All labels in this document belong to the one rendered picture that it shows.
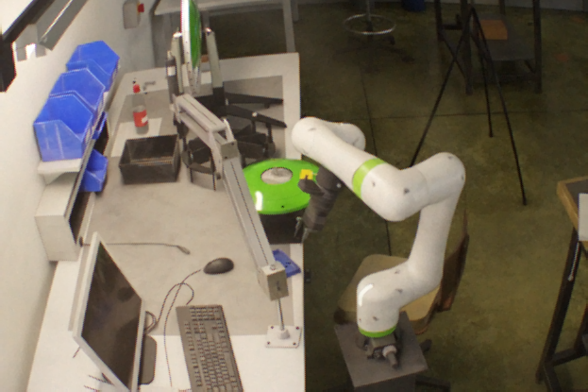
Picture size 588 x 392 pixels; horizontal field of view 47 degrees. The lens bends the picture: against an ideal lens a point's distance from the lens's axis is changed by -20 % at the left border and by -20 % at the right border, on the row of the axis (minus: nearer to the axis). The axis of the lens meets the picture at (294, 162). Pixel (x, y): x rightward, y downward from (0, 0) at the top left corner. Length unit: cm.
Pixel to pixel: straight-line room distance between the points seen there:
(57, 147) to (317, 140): 100
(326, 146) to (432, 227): 37
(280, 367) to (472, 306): 170
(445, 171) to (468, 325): 169
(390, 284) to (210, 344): 55
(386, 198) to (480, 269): 205
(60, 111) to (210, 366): 120
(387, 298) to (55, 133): 129
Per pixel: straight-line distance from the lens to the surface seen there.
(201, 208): 296
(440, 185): 209
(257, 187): 271
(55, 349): 247
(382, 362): 241
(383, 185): 204
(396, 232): 428
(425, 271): 235
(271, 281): 218
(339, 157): 221
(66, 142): 278
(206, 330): 240
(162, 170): 311
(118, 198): 311
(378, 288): 231
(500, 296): 385
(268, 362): 229
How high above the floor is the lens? 255
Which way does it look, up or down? 31 degrees down
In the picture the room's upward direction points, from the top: 6 degrees counter-clockwise
